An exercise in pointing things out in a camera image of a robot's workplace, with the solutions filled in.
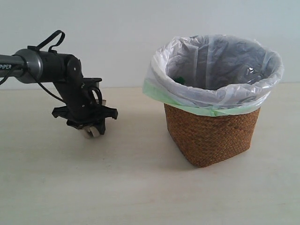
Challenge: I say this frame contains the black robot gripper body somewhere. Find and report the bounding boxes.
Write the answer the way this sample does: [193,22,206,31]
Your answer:
[52,92,118,128]

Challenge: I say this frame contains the green cap clear plastic bottle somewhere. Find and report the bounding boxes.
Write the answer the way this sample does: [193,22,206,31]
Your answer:
[172,67,265,106]

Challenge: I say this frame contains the grey cardboard pulp tray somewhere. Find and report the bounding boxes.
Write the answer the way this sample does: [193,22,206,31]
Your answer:
[80,126,100,139]

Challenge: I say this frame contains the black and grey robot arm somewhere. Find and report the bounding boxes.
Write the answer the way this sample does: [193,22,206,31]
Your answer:
[0,49,118,138]

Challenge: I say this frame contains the green plastic bin liner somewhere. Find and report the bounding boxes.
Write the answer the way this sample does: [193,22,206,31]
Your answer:
[142,81,260,117]

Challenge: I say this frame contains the woven brown wastebasket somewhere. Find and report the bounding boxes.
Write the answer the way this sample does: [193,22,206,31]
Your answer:
[164,104,260,168]

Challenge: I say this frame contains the translucent white bin liner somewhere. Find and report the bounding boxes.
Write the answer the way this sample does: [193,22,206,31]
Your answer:
[143,34,284,110]

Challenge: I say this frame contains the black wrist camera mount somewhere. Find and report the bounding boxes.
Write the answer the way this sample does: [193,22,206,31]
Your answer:
[81,78,106,106]

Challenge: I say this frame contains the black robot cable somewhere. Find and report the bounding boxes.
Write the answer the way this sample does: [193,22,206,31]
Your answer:
[0,30,103,106]

